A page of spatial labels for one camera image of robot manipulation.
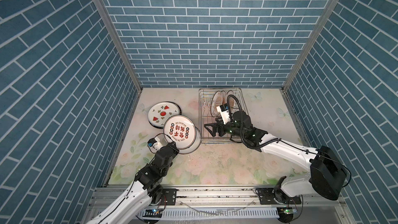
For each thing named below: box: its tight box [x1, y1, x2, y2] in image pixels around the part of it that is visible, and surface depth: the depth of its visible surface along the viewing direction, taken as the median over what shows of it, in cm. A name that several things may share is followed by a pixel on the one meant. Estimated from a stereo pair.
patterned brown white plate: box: [163, 114, 197, 150], surface depth 88 cm
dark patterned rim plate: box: [147, 101, 182, 130], surface depth 106 cm
